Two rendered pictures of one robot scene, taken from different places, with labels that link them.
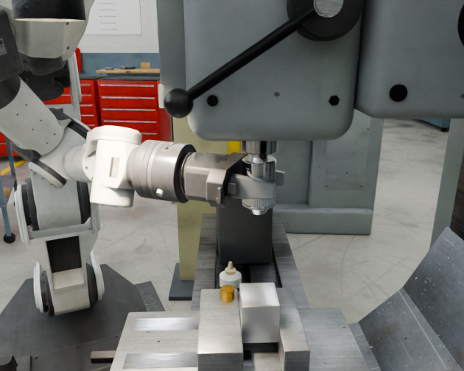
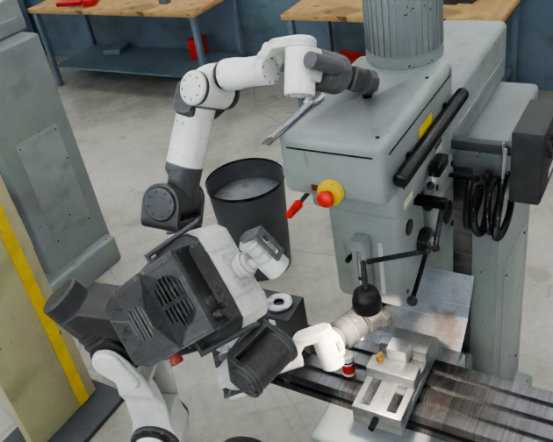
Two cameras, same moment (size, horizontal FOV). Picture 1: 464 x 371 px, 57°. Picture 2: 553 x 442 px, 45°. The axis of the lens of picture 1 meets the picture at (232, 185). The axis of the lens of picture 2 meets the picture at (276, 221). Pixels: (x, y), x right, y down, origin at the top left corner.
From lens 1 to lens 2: 1.71 m
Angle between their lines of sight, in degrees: 50
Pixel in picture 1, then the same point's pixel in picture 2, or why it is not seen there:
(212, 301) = (379, 366)
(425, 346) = (416, 314)
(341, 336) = (412, 335)
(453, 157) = not seen: hidden behind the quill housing
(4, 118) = not seen: hidden behind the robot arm
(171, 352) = (393, 395)
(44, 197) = (176, 426)
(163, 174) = (363, 331)
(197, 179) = (377, 321)
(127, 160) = (341, 338)
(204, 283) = (312, 375)
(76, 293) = not seen: outside the picture
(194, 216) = (21, 375)
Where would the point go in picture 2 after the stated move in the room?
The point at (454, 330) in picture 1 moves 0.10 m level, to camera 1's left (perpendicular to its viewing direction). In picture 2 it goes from (423, 299) to (412, 318)
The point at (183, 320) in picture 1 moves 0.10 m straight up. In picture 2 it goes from (371, 385) to (369, 361)
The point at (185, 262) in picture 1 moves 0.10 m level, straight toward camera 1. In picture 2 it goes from (35, 429) to (51, 434)
